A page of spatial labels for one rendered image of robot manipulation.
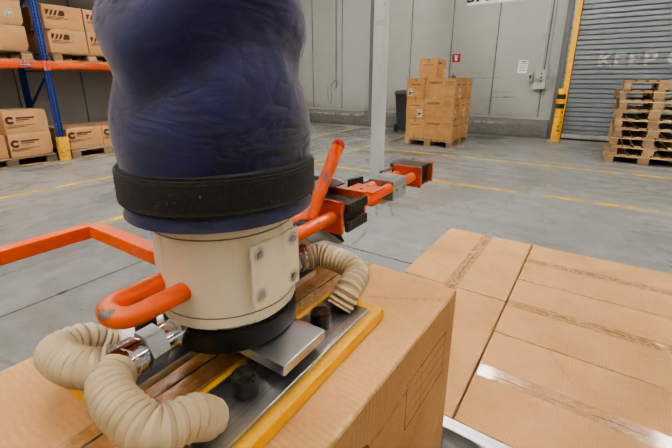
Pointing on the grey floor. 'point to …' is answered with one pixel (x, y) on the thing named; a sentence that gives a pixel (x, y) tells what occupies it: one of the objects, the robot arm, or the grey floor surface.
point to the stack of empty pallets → (649, 121)
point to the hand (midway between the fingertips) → (343, 211)
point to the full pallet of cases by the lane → (437, 106)
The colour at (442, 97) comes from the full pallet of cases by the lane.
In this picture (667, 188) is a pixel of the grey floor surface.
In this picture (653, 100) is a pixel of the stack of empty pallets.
